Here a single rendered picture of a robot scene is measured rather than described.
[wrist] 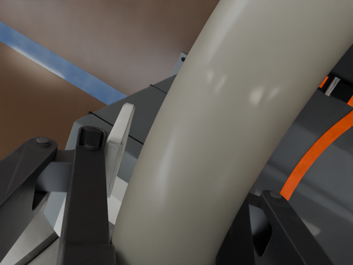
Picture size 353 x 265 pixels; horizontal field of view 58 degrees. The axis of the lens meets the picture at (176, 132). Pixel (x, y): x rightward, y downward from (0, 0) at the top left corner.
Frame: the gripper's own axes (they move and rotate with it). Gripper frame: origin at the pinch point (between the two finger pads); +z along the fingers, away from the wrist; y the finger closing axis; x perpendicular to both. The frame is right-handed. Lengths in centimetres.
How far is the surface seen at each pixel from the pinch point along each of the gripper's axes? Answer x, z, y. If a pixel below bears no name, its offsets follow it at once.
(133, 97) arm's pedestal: -14, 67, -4
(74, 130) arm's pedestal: -18.2, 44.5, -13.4
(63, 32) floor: -11, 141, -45
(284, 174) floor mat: -39, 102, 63
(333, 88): 1, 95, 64
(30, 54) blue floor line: -27, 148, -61
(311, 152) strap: -26, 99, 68
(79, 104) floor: -43, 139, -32
